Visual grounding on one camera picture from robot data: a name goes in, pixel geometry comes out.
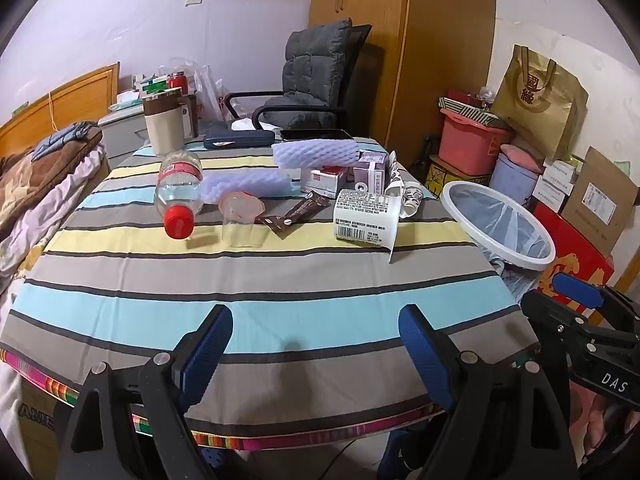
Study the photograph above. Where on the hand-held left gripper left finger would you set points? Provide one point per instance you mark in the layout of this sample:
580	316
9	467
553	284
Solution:
207	350

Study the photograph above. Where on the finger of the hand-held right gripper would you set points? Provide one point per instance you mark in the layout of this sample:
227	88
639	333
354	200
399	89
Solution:
575	290
555	317

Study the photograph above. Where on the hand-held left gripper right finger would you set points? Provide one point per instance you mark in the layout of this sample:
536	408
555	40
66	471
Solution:
422	350

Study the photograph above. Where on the white round trash bin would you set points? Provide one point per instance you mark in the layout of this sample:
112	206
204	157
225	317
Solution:
500	255

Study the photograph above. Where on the clear plastic cup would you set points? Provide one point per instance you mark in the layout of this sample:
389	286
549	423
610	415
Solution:
240	220

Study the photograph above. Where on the white yogurt cup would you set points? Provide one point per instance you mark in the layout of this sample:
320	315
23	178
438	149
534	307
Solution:
362	215

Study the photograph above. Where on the clear bottle red cap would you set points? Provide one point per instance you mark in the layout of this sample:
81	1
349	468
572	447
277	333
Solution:
177	190

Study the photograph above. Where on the brown coffee sachet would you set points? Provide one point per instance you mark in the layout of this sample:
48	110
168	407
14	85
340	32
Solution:
295	212

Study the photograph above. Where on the white foam net sleeve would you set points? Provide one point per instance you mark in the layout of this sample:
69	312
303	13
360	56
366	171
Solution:
245	185
315	152

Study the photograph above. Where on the purple milk carton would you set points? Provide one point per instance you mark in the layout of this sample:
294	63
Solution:
370	172

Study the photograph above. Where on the red white small box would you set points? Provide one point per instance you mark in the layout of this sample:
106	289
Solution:
322	182

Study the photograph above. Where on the red box gold print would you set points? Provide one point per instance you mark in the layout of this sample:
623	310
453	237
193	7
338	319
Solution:
575	255

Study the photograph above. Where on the pink plastic stool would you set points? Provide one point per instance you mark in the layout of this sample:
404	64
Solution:
592	425

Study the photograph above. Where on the white flat carton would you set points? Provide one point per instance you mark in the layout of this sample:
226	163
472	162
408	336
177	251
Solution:
547	202
552	188
567	165
560	175

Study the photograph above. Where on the brown cardboard box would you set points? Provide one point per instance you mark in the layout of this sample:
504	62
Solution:
600	200

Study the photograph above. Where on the striped tablecloth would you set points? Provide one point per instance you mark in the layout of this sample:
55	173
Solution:
280	290

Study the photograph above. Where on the multicolour striped cloth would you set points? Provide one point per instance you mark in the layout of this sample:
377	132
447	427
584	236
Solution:
280	440

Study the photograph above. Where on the lilac cylinder bin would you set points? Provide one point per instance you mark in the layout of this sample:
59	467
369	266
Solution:
512	180

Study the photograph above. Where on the pink lid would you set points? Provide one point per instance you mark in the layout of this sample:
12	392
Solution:
522	156

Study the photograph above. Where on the yellow floral box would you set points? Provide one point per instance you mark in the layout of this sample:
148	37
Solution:
455	172

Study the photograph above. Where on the pink plastic bucket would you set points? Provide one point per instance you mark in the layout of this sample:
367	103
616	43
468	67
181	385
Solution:
470	145

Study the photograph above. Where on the cardboard box black print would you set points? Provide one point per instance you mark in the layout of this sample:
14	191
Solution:
37	425

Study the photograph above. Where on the gold paper bag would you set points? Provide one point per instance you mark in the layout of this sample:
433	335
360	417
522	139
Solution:
540	100

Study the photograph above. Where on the pale bed sheet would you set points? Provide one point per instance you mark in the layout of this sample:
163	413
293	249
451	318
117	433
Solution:
45	220

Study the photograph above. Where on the striped flat box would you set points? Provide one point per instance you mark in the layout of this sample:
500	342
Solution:
470	110

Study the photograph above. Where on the dark blue glasses case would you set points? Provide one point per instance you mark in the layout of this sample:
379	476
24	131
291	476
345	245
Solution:
237	138

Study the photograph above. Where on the dark red flat box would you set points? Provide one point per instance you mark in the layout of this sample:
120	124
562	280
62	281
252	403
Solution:
462	96

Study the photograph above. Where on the white tissue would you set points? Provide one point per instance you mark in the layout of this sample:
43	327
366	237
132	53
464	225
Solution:
245	124

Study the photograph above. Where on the beige mug brown lid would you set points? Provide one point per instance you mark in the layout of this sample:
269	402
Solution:
162	125

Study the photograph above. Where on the grey bedside cabinet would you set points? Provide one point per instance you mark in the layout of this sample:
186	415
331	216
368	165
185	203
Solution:
120	132

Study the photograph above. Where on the black phone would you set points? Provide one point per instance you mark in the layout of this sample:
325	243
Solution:
315	134

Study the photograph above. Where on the brown blanket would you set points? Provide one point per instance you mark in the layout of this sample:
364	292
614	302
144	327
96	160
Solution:
35	175

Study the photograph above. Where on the blue cloth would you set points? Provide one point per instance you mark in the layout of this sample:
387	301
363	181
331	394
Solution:
65	139

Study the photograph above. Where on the white plastic bag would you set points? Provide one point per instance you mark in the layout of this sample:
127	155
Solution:
212	92

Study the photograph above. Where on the pale green tissue pack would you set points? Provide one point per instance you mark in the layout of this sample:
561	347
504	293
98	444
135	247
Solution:
125	102

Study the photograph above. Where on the green white box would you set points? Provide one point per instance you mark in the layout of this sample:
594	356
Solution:
154	86

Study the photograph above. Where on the black office chair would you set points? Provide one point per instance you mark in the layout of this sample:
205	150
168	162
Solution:
360	80

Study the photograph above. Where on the wooden bed headboard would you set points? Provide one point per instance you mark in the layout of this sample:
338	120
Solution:
60	100

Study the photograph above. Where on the wooden wardrobe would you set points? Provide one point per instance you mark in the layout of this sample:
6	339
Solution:
425	40

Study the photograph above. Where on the grey quilted chair cushion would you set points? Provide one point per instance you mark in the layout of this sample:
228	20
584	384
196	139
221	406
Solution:
310	75

